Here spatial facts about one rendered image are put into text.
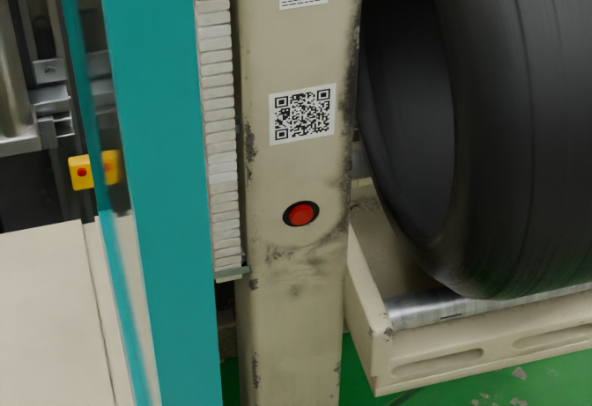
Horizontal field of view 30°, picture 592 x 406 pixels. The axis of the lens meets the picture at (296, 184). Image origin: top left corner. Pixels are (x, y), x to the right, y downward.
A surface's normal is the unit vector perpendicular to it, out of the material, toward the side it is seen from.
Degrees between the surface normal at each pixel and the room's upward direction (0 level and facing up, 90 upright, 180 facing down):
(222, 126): 90
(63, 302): 0
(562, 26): 46
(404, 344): 0
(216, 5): 90
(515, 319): 0
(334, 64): 90
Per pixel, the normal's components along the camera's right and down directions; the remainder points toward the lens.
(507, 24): -0.52, 0.07
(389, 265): 0.00, -0.71
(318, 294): 0.26, 0.69
